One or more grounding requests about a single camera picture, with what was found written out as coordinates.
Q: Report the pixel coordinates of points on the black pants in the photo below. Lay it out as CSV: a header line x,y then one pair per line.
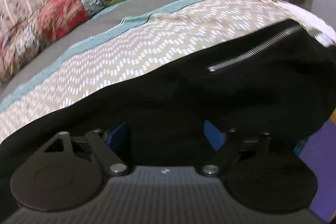
x,y
278,79

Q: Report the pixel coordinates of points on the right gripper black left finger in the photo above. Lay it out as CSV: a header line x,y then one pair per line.
x,y
67,172

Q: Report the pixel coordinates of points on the red and blue floral quilt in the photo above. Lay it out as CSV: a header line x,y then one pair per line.
x,y
30,36

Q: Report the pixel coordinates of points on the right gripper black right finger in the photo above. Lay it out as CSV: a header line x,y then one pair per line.
x,y
256,172

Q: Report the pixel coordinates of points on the patterned bedsheet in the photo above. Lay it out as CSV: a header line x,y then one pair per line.
x,y
130,39

